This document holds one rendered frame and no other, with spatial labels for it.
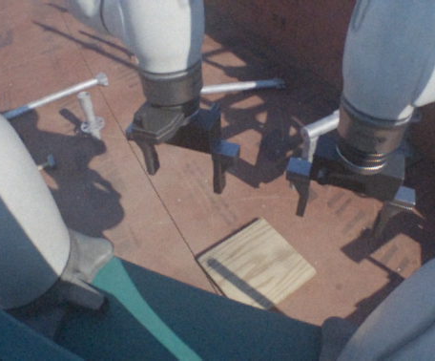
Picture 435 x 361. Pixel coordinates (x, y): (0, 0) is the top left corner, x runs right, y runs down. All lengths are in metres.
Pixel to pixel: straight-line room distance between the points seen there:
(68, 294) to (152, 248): 0.94
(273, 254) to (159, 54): 0.98
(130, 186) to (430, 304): 1.46
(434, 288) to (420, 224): 1.37
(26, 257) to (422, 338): 0.35
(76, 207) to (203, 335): 1.22
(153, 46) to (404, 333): 0.39
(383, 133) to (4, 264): 0.43
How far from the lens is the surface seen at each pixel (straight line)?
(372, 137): 0.43
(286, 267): 1.29
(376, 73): 0.38
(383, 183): 0.51
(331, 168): 0.50
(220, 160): 0.57
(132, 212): 1.49
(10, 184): 0.35
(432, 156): 1.88
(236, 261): 1.29
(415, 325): 0.22
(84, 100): 1.74
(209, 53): 2.49
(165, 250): 1.36
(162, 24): 0.43
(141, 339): 0.45
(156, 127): 0.48
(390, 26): 0.36
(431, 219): 1.64
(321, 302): 1.27
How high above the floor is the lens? 1.14
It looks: 47 degrees down
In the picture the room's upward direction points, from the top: 3 degrees counter-clockwise
